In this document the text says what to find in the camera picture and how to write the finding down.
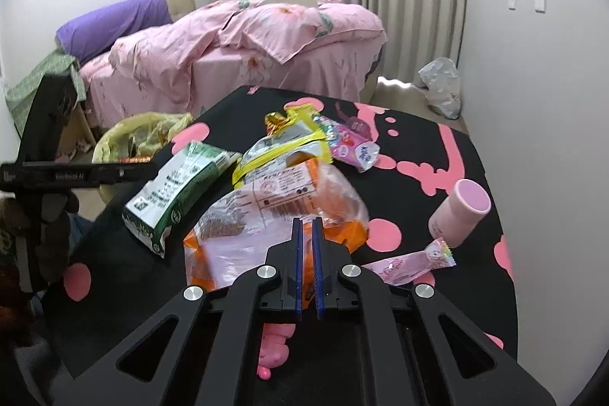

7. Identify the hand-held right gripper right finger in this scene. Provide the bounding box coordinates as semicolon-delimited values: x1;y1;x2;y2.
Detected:
312;217;556;406

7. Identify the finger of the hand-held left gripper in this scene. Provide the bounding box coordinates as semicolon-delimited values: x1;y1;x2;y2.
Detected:
62;160;161;192

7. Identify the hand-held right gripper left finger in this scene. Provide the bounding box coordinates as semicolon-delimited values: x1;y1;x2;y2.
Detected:
50;217;305;406

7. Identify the bin with yellow-green liner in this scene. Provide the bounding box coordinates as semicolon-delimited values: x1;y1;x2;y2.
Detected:
92;112;195;202

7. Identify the orange clear bread bag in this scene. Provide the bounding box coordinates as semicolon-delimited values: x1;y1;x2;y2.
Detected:
183;159;369;293

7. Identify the green and white snack bag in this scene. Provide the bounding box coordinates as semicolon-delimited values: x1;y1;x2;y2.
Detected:
123;141;242;259

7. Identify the pink and white snack packet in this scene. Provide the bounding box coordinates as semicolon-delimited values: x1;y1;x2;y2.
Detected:
316;102;381;174

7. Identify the person's left hand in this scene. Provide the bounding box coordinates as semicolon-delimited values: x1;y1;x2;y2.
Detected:
35;192;81;288

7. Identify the green checkered cloth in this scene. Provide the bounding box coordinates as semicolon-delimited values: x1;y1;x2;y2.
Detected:
5;53;89;135

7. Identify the person's leg in jeans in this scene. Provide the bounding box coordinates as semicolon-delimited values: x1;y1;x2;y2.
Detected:
67;213;103;259

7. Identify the pink candy bar wrapper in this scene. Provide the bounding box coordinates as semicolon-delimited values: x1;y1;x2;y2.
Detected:
362;237;458;288

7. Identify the pink squishy toy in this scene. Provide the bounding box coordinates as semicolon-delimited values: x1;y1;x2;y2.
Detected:
257;323;296;381

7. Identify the purple pillow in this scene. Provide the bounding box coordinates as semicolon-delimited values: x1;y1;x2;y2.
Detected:
56;0;174;55

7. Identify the yellow-edged snack bag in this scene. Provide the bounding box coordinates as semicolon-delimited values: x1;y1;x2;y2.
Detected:
232;102;334;190

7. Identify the pink cup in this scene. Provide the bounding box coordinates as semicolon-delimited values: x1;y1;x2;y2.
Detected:
428;179;492;247

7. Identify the bed with pink sheet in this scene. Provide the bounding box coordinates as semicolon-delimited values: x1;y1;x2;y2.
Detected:
78;0;388;131

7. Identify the pink floral duvet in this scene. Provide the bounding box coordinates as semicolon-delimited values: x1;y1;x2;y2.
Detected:
108;0;387;102

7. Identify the black pink-spotted tablecloth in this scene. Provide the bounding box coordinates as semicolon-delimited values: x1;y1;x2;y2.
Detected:
43;85;519;406

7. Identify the beige headboard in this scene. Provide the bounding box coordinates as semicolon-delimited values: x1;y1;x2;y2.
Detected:
164;0;196;19

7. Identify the white plastic bag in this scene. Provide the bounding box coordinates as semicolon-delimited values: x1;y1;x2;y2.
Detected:
418;57;462;120

